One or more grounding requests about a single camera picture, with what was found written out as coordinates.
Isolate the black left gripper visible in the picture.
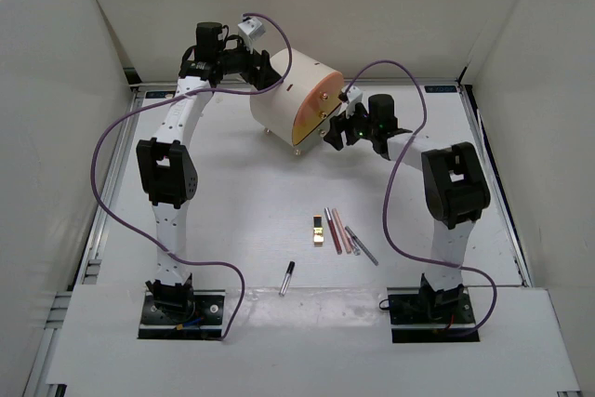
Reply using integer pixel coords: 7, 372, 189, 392
218, 39, 284, 92

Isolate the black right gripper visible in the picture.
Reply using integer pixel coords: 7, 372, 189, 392
324, 100, 378, 151

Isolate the orange plastic drawer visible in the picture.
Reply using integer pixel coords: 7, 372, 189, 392
291, 72, 344, 143

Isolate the cream cylindrical organizer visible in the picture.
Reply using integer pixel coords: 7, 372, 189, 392
250, 49, 338, 150

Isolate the pale pink lip pencil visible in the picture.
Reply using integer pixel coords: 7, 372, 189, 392
331, 208, 353, 254

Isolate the grey patterned eyeliner pencil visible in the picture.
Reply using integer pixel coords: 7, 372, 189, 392
345, 226, 379, 266

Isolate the gold black lipstick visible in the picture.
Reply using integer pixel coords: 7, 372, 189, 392
312, 215, 324, 246

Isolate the clear mascara black cap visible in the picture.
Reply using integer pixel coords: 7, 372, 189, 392
279, 261, 296, 297

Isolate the grey green bottom drawer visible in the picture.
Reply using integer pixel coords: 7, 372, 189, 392
294, 119, 330, 156

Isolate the yellow drawer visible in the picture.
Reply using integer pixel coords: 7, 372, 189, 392
292, 104, 341, 146

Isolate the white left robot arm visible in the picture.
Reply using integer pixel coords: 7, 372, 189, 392
136, 16, 282, 323

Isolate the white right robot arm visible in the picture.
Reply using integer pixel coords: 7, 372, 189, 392
324, 88, 491, 323

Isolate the dark logo sticker right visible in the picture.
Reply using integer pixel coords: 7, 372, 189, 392
424, 85, 459, 94

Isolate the dark logo sticker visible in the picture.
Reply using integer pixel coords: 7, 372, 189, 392
424, 85, 459, 94
144, 90, 175, 99

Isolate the dark logo sticker left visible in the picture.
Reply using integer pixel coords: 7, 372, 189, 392
144, 90, 175, 99

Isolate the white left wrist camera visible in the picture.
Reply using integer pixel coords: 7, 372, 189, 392
238, 16, 266, 52

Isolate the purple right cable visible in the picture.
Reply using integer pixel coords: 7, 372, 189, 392
341, 60, 498, 337

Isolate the purple cable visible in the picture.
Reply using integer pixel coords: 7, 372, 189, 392
90, 10, 294, 341
341, 60, 498, 337

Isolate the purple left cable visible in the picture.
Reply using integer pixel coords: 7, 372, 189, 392
90, 10, 294, 341

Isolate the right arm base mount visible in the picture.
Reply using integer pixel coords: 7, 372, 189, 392
378, 276, 480, 344

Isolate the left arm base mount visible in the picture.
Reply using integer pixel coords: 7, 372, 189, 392
138, 289, 226, 341

